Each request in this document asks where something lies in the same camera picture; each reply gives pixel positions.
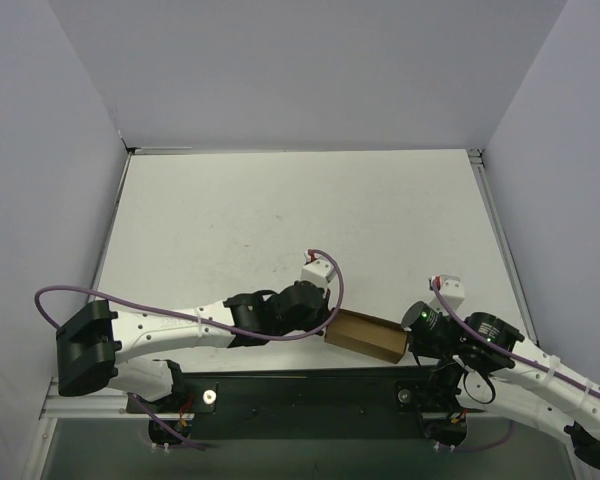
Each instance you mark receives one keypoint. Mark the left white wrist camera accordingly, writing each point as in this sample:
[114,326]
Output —
[317,270]

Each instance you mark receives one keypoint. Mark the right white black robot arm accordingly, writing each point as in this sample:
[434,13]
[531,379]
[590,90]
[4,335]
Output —
[486,364]

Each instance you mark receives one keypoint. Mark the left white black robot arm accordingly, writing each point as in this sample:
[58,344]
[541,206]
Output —
[99,347]

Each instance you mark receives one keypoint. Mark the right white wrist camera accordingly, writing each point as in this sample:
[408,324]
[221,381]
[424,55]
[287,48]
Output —
[450,288]

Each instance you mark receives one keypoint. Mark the aluminium table frame rail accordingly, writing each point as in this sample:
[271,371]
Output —
[505,240]

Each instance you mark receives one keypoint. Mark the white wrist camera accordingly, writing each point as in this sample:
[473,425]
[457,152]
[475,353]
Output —
[450,288]
[317,270]

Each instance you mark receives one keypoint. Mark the brown cardboard paper box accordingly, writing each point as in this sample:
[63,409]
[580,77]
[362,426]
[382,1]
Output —
[367,335]

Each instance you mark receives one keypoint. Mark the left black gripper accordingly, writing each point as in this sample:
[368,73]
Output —
[318,314]

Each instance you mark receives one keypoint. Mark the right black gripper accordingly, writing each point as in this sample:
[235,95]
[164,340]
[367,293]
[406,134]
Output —
[415,340]

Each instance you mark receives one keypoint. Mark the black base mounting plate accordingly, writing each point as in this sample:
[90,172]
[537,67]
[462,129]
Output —
[388,403]

